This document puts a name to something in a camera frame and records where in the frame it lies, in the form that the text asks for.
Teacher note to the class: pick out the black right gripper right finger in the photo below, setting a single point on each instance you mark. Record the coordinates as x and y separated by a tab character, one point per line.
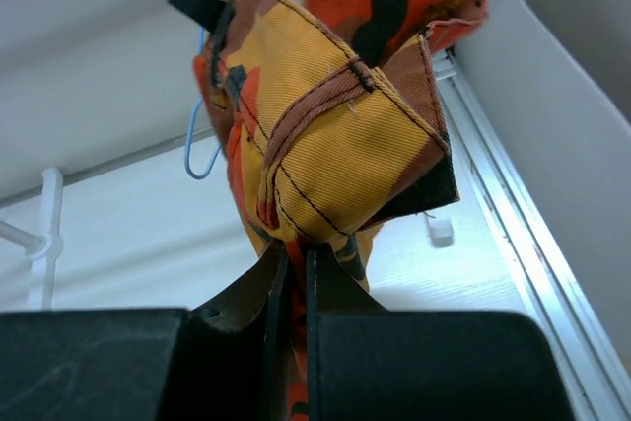
368	363

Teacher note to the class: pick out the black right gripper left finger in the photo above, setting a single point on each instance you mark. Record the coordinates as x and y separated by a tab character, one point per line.
141	364

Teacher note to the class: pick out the white foam board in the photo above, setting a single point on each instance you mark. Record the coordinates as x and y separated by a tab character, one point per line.
567	140

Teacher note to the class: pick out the white clothes rack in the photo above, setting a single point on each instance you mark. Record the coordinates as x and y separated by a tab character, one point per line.
43	248

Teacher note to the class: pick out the orange camouflage trousers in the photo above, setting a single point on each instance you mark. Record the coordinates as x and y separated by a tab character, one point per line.
330	120

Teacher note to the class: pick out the aluminium side rail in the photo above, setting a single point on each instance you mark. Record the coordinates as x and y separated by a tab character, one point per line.
597	383

